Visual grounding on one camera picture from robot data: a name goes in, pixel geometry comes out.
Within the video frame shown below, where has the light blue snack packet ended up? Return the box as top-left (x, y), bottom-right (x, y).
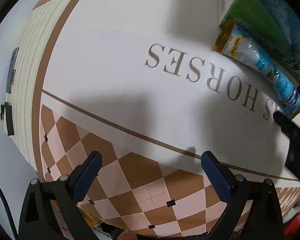
top-left (214, 20), bottom-right (300, 118)

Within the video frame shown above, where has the person's hand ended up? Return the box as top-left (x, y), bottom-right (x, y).
top-left (117, 229), bottom-right (138, 240)

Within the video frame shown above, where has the black floor block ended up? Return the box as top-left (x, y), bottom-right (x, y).
top-left (0, 102), bottom-right (14, 136)

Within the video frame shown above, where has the blue cardboard storage box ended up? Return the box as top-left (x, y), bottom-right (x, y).
top-left (219, 0), bottom-right (300, 84)

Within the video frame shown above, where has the blue phone on floor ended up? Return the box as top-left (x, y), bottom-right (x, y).
top-left (6, 47), bottom-right (19, 94)

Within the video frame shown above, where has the black cable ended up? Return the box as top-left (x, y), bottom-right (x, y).
top-left (0, 171), bottom-right (19, 240)

